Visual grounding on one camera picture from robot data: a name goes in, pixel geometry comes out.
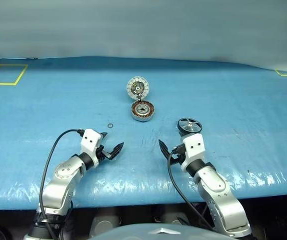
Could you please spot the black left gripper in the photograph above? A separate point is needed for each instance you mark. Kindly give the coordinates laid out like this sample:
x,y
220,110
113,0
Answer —
x,y
103,153

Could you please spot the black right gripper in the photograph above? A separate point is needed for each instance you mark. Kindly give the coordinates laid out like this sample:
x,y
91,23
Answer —
x,y
179,157

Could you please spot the motor stator with copper windings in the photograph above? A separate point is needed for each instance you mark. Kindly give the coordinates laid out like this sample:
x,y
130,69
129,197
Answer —
x,y
143,110

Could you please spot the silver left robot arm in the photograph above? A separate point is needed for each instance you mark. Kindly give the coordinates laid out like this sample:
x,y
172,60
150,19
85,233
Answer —
x,y
58,190

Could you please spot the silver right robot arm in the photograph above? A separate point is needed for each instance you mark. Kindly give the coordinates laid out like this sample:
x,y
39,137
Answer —
x,y
223,200

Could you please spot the black spoked rotor wheel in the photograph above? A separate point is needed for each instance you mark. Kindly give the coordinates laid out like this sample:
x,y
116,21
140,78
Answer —
x,y
189,124

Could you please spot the blue plastic table cover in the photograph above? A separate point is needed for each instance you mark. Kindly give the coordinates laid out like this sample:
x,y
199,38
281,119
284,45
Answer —
x,y
58,105

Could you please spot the grey rounded robot hip part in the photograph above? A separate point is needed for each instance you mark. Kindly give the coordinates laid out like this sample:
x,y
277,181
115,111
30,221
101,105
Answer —
x,y
104,223

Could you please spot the grey robot torso shell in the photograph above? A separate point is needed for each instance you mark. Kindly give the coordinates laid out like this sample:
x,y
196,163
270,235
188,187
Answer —
x,y
133,232

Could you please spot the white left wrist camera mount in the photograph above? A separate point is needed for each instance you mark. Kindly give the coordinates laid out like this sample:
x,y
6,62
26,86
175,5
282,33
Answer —
x,y
91,142

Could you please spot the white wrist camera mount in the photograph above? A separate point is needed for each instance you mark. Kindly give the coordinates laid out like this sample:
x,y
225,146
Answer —
x,y
91,142
194,147

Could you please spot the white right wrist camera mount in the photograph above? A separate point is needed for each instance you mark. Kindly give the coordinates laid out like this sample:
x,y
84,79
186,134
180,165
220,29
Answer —
x,y
194,147

